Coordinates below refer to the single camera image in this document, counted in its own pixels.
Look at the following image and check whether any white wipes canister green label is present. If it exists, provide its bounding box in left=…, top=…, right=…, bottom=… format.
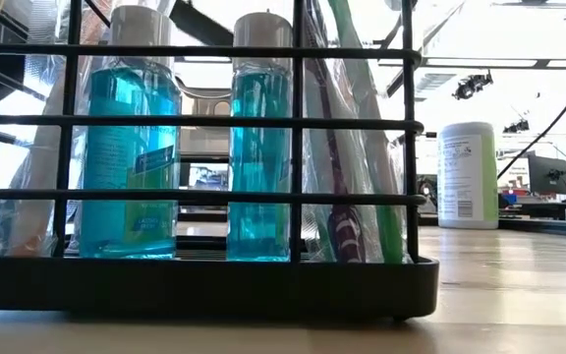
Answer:
left=435, top=121, right=500, bottom=231

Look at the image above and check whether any purple toothbrush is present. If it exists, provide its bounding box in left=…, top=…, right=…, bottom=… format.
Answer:
left=302, top=0, right=368, bottom=265

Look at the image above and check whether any black computer monitor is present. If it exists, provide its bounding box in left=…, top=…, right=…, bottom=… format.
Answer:
left=527, top=152, right=566, bottom=196

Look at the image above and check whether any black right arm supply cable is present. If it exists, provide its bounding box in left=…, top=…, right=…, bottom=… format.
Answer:
left=496, top=63, right=566, bottom=181

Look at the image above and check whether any blue mouthwash bottle white cap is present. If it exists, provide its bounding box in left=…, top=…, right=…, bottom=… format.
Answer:
left=79, top=4, right=182, bottom=261
left=227, top=12, right=294, bottom=263

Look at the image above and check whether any black wire organizer rack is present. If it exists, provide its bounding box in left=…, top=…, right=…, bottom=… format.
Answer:
left=0, top=0, right=440, bottom=321

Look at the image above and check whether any black ceiling spotlight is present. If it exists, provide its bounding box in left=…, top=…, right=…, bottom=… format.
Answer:
left=502, top=119, right=531, bottom=134
left=452, top=70, right=494, bottom=101

